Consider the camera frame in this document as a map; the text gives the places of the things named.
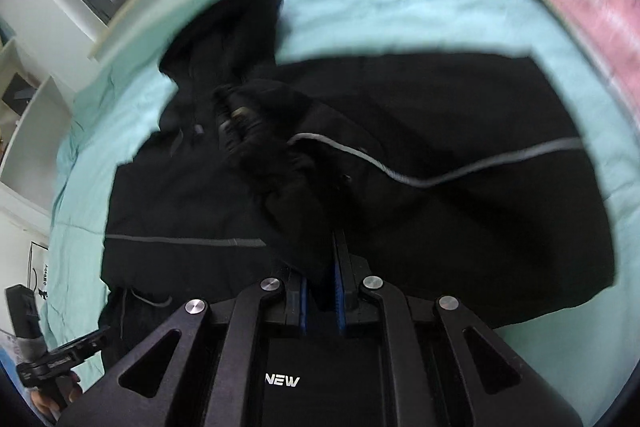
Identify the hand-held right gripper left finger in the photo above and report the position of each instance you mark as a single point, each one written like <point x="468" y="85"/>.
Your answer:
<point x="302" y="307"/>

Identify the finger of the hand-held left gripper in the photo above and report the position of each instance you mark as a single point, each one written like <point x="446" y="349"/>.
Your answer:
<point x="82" y="347"/>

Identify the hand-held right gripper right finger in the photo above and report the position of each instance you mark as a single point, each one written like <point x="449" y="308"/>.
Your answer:
<point x="340" y="297"/>

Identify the black hooded jacket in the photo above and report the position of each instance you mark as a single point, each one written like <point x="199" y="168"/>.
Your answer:
<point x="450" y="132"/>

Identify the person's left hand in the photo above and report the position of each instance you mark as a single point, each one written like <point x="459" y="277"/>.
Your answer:
<point x="50" y="407"/>

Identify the mint green bed sheet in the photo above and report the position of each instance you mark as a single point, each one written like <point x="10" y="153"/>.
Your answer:
<point x="400" y="7"/>

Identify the white wall poster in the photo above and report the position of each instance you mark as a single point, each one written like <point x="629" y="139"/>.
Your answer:
<point x="39" y="267"/>

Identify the white wall shelf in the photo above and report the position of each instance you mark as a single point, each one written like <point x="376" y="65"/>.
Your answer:
<point x="35" y="127"/>

